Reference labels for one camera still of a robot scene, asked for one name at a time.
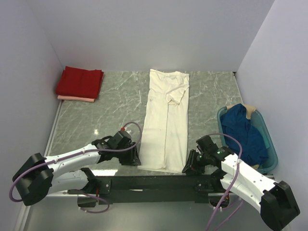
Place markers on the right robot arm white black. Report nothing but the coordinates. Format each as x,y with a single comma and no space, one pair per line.
274,201

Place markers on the folded red t shirt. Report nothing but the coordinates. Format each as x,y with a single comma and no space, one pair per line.
82,83

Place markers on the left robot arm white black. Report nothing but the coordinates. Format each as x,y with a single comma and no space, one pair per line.
40,176

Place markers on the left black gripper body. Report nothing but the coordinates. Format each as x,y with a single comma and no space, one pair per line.
131,155

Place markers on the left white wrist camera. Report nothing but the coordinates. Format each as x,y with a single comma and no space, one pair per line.
126,130

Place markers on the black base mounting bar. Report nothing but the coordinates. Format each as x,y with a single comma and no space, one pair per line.
144,189

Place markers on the beige t shirt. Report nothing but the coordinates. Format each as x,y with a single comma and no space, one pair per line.
249,109

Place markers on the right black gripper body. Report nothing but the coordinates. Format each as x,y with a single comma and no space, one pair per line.
193,162

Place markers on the white t shirt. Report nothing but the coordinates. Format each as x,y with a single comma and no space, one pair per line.
165,132

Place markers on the folded pink t shirt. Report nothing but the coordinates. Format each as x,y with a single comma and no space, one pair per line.
72,98

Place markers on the blue t shirt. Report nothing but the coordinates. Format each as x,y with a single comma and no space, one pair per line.
235,124

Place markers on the aluminium frame rail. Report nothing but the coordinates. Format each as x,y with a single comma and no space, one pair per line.
61,194

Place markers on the teal plastic basket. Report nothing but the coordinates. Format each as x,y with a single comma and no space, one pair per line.
258,122

